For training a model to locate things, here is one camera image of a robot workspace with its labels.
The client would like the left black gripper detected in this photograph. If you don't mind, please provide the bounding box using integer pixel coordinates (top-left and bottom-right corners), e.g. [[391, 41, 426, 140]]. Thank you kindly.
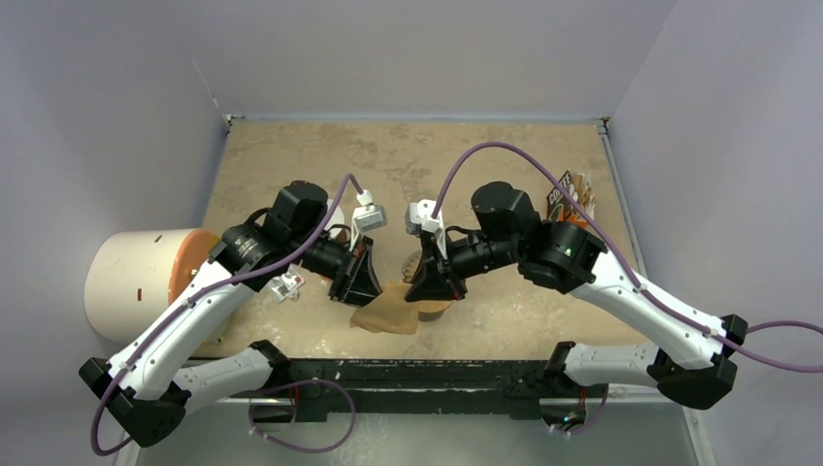
[[289, 230, 390, 312]]

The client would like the light wooden dripper ring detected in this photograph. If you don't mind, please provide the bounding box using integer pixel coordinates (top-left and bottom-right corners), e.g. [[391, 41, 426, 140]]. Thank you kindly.
[[401, 276, 454, 317]]

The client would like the brown paper coffee filter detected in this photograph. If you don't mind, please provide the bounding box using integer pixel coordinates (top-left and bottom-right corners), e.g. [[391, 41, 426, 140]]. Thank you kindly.
[[349, 283, 418, 335]]

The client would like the smoked glass dripper cone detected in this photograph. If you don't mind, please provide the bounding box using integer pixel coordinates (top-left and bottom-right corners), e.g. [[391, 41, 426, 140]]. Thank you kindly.
[[401, 250, 422, 283]]

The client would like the white paper coffee filter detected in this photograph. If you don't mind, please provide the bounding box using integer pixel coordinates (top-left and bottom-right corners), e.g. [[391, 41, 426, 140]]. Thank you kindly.
[[324, 199, 348, 242]]

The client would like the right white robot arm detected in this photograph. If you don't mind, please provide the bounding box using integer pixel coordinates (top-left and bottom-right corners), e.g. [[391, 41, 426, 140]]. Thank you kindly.
[[406, 182, 747, 410]]

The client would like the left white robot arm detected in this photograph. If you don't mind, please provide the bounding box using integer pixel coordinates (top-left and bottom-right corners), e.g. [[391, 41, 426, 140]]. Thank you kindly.
[[79, 181, 387, 448]]

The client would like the coffee filter package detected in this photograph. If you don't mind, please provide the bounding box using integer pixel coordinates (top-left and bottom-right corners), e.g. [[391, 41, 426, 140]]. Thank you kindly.
[[546, 170, 597, 228]]

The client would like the white cylinder with orange lid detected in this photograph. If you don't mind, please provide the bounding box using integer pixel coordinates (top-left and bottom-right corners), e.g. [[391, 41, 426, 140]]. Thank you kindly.
[[84, 228, 217, 345]]

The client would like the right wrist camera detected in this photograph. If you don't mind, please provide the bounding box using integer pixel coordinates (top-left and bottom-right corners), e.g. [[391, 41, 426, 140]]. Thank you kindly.
[[405, 199, 447, 258]]

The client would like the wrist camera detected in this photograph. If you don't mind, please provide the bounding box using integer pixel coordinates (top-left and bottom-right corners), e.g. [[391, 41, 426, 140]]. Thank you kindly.
[[405, 199, 447, 258], [349, 189, 387, 250]]

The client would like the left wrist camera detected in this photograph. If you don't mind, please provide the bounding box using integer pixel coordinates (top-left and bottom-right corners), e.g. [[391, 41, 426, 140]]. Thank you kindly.
[[349, 189, 387, 250]]

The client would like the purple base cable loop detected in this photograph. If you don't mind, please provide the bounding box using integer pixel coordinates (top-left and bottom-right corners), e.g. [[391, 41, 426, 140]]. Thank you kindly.
[[247, 378, 357, 454]]

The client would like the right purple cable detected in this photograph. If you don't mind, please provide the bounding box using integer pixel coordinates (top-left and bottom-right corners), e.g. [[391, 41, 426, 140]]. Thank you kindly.
[[430, 141, 823, 375]]

